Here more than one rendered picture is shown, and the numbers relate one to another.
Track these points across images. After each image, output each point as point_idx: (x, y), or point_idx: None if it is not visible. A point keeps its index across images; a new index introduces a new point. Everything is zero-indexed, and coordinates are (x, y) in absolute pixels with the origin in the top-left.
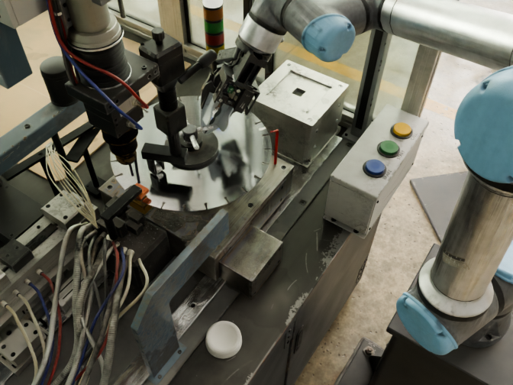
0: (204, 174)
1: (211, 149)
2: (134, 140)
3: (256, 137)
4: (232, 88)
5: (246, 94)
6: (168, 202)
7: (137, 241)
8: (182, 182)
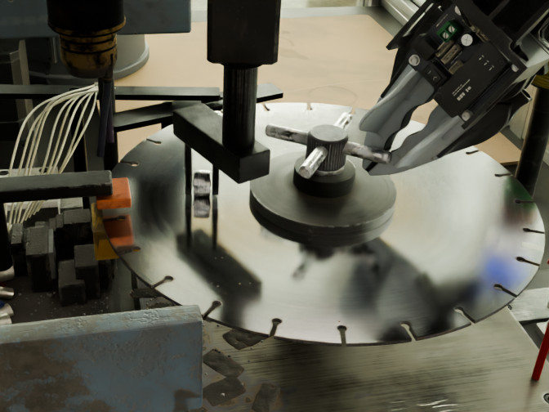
0: (288, 252)
1: (356, 213)
2: (100, 2)
3: (496, 254)
4: (453, 29)
5: (484, 56)
6: (145, 253)
7: (49, 315)
8: (225, 237)
